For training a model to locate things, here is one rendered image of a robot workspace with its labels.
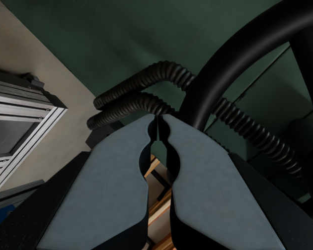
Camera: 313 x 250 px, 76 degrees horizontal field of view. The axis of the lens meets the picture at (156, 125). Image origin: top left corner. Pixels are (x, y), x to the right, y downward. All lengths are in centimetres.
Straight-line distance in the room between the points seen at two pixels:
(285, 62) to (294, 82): 3
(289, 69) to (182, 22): 18
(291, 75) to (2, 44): 88
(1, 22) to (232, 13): 73
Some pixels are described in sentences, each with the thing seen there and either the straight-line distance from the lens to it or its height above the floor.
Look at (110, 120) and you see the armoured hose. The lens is 32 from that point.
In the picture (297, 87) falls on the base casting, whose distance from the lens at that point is 36.
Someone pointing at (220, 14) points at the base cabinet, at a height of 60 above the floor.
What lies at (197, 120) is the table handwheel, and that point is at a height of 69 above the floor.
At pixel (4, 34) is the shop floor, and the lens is 92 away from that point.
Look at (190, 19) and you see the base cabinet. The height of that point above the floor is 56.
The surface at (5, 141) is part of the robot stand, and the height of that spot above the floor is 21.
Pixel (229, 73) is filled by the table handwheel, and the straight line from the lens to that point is 17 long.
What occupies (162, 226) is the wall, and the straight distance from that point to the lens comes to 369.
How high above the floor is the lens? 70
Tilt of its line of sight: 9 degrees down
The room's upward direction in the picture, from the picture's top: 134 degrees clockwise
